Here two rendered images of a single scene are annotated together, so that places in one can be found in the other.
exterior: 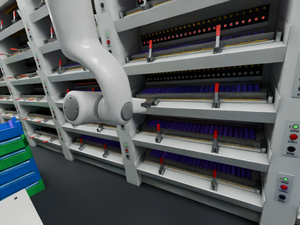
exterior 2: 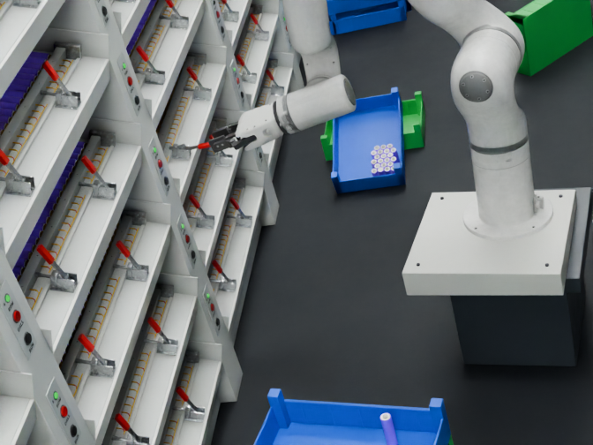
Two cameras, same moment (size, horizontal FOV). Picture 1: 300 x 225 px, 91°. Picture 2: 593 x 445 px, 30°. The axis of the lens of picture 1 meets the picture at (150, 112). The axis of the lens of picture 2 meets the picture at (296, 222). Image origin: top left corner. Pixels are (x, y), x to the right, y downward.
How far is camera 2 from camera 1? 2.62 m
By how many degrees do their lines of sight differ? 94
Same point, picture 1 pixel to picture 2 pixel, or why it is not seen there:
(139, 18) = (138, 14)
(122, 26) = (126, 38)
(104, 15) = (109, 30)
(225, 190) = (248, 214)
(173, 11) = not seen: outside the picture
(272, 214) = (266, 185)
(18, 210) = (426, 248)
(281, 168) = not seen: hidden behind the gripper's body
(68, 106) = (349, 91)
